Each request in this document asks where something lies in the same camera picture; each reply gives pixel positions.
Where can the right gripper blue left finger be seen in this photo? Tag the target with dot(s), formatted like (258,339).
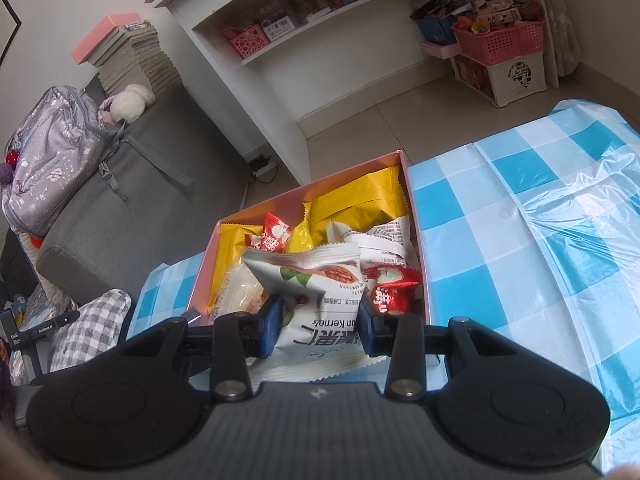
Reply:
(230,341)

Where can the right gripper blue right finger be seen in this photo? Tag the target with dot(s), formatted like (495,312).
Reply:
(404,338)

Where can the clear white wafer packet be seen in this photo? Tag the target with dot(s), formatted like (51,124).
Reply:
(241,292)

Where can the white pecan kernels packet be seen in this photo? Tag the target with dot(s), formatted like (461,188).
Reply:
(321,291)

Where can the yellow noodle snack packet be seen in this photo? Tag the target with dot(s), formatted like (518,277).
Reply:
(301,238)

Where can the red white candy packet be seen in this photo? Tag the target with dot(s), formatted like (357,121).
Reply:
(391,288)

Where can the large yellow snack packet left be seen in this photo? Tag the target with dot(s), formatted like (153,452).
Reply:
(231,245)

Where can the large yellow snack packet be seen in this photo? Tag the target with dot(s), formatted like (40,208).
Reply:
(231,245)
(375,198)

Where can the white beige snack packet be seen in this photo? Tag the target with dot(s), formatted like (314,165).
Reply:
(387,243)

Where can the red candy packet in box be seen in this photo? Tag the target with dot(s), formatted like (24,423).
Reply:
(275,235)

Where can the pink and silver cardboard box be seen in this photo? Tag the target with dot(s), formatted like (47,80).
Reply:
(289,207)

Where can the grey white checkered cushion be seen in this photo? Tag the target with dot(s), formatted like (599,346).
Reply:
(96,330)

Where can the large yellow snack packet right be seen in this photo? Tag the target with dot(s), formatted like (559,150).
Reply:
(375,198)

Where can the blue white checkered tablecloth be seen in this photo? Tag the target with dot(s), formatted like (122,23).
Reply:
(534,232)

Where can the grey sofa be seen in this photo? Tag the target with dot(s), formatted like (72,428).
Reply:
(99,242)

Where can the white plush toy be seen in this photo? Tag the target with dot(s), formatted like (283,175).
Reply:
(131,103)

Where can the silver grey backpack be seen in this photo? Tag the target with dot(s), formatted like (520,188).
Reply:
(64,140)

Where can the white storage box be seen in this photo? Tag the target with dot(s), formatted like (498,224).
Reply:
(503,83)

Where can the small pink shelf basket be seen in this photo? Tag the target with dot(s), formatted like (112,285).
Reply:
(247,41)

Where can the white bookshelf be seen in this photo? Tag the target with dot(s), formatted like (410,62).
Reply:
(353,58)

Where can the stack of books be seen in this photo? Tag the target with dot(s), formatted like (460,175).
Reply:
(125,49)

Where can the blue storage bin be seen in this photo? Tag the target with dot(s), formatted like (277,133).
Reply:
(438,30)

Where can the pink plastic basket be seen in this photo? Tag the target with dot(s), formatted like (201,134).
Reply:
(498,46)

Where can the lace curtain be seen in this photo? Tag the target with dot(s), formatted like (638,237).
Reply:
(565,41)

